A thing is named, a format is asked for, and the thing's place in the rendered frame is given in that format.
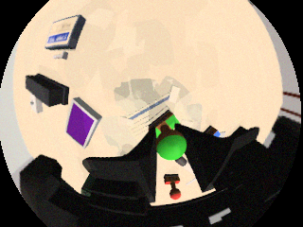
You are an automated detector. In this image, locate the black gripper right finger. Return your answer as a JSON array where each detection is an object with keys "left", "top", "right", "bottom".
[{"left": 174, "top": 122, "right": 260, "bottom": 193}]

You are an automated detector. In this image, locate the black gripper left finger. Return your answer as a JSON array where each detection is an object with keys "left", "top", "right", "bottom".
[{"left": 82, "top": 128, "right": 158, "bottom": 203}]

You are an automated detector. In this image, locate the red-topped rubber stamp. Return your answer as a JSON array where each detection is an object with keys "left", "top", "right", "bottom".
[{"left": 163, "top": 174, "right": 182, "bottom": 200}]

